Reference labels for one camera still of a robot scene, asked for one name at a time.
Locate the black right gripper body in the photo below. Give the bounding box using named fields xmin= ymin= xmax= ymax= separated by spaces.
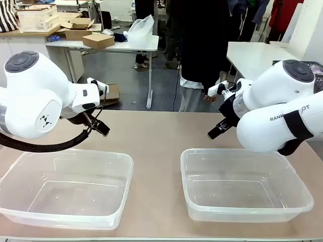
xmin=218 ymin=95 xmax=243 ymax=127

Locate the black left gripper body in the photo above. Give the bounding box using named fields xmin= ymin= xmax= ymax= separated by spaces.
xmin=60 ymin=107 xmax=99 ymax=128

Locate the clear plastic bin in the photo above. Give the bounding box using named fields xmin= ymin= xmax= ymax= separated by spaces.
xmin=180 ymin=148 xmax=314 ymax=223
xmin=0 ymin=148 xmax=134 ymax=230

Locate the flat cardboard on floor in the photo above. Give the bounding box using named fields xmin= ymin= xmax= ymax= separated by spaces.
xmin=98 ymin=83 xmax=122 ymax=107

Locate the white side table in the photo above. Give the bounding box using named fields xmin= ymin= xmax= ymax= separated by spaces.
xmin=226 ymin=41 xmax=301 ymax=82

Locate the person in black top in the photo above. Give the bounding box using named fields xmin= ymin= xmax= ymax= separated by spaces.
xmin=166 ymin=0 xmax=243 ymax=113

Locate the closed cardboard box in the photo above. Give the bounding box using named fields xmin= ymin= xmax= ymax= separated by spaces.
xmin=82 ymin=32 xmax=116 ymax=49

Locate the white desk with leg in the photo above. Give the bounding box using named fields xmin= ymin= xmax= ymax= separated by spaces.
xmin=45 ymin=34 xmax=160 ymax=110

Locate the open cardboard box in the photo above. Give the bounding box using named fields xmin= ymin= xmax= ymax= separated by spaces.
xmin=60 ymin=17 xmax=102 ymax=41

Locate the dark blue cloth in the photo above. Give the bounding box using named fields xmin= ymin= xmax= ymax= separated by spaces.
xmin=113 ymin=32 xmax=129 ymax=44

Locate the black bin with shiny contents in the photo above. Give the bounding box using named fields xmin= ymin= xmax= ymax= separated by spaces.
xmin=299 ymin=60 xmax=323 ymax=94

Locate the white cabinet wooden top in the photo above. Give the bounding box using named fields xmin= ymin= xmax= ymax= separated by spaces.
xmin=0 ymin=27 xmax=85 ymax=89

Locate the background person in black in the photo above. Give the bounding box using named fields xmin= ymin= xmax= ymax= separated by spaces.
xmin=134 ymin=0 xmax=153 ymax=69

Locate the clear plastic bag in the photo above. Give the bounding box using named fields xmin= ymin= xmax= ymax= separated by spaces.
xmin=127 ymin=14 xmax=155 ymax=43

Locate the red garment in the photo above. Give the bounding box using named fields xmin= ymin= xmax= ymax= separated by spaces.
xmin=268 ymin=0 xmax=299 ymax=34

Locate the white perforated crate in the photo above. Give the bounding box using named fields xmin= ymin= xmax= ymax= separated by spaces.
xmin=16 ymin=4 xmax=62 ymax=34

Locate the white leaning board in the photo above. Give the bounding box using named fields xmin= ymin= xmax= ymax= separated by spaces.
xmin=281 ymin=2 xmax=323 ymax=63

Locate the black white striped bag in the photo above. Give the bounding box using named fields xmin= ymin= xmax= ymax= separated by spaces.
xmin=0 ymin=0 xmax=20 ymax=33

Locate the thin black camera cable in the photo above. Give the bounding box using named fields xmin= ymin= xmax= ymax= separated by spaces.
xmin=93 ymin=80 xmax=106 ymax=122

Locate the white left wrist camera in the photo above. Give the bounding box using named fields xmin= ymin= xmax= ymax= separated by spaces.
xmin=86 ymin=77 xmax=110 ymax=99

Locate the black braided cable sleeve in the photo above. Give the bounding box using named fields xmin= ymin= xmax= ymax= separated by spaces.
xmin=0 ymin=129 xmax=90 ymax=153

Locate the black strap on right arm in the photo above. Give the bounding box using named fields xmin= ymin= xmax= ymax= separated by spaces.
xmin=283 ymin=109 xmax=314 ymax=142

